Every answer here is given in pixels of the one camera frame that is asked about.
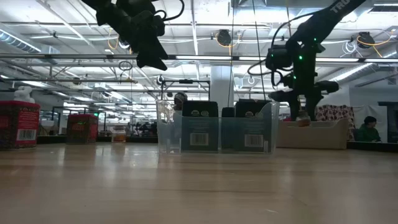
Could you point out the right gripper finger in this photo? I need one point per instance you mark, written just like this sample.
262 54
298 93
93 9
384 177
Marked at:
292 99
317 93

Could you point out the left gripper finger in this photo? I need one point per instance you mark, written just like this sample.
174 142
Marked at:
158 56
142 59

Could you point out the glass spice jar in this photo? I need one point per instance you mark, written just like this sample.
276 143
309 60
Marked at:
303 119
119 135

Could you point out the dark tea boxes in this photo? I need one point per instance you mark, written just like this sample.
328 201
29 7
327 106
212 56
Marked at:
253 130

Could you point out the green spice tin black lid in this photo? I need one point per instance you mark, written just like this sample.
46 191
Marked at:
228 112
199 130

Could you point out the paprika tin red lid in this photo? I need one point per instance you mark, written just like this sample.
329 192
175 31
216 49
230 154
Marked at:
82 129
18 124

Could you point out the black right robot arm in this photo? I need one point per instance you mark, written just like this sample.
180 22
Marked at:
326 15

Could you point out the floral patterned cloth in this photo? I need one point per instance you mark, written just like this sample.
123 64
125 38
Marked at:
334 113

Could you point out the white plastic bin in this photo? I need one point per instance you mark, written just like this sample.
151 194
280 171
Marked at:
314 137

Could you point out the person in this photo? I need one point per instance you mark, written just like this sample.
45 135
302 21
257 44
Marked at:
180 98
368 132

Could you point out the white hanging sheet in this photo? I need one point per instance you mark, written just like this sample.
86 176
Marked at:
371 110

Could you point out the clear plastic bin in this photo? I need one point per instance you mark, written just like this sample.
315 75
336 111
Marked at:
169 130

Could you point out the white rounded object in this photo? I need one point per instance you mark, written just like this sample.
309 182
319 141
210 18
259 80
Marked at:
24 93

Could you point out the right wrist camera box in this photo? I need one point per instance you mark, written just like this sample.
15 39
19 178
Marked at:
278 58

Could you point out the black frame rig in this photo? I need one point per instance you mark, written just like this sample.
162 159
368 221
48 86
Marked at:
186 81

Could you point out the long horizontal overhead rail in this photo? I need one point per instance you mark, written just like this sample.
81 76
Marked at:
93 56

